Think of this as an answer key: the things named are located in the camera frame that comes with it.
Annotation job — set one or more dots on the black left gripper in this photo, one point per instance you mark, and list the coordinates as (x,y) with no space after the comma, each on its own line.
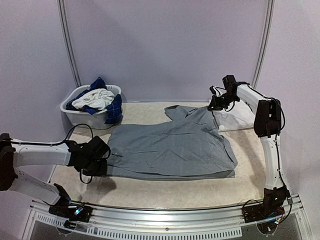
(102,171)

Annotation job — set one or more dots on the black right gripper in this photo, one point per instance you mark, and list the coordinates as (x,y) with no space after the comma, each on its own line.
(216,103)

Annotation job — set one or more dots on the white and green raglan shirt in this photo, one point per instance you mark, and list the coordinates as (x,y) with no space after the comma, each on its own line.
(240,117)

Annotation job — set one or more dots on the grey garment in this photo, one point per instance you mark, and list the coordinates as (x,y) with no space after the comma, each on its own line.
(188,147)

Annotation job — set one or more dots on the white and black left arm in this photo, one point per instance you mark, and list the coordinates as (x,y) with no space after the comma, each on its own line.
(16,153)

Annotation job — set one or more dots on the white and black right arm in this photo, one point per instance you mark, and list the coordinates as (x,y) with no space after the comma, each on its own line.
(268,124)

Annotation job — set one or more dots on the white plastic laundry basket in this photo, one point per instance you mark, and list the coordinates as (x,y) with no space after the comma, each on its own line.
(95,121)

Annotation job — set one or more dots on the blue plaid garment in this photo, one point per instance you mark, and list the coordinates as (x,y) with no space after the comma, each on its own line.
(99,83)

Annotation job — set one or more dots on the white garment in basket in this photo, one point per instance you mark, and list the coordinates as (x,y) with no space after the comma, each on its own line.
(93,101)

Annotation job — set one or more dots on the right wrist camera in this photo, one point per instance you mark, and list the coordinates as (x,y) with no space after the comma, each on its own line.
(225,83)

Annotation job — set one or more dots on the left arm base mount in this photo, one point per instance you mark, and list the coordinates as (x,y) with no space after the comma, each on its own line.
(70,211)

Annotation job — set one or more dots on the right aluminium corner post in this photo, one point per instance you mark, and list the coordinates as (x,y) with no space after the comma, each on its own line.
(264,42)

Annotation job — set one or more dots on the aluminium corner post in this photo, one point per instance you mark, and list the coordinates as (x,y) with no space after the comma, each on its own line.
(264,42)
(68,43)

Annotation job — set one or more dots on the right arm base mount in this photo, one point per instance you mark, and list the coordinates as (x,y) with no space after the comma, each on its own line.
(262,215)

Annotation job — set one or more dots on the aluminium front rail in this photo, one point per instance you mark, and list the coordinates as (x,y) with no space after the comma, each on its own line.
(220,223)

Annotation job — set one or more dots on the left aluminium corner post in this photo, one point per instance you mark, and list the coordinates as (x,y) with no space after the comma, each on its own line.
(68,43)

